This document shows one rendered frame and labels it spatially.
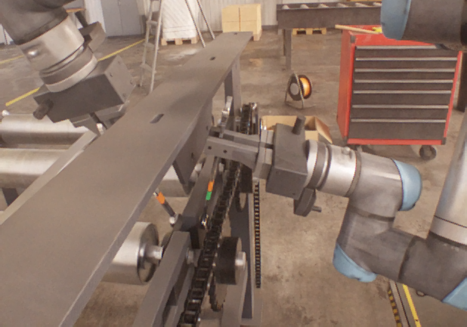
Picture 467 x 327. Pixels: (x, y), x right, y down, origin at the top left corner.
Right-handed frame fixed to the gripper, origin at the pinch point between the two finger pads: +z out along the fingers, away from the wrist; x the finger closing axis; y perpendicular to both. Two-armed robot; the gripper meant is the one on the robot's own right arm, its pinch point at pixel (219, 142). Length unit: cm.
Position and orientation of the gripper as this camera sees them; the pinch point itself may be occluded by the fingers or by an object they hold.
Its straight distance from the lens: 56.7
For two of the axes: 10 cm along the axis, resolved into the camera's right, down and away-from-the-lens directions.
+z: -9.7, -2.3, 0.4
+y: 1.7, -8.2, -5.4
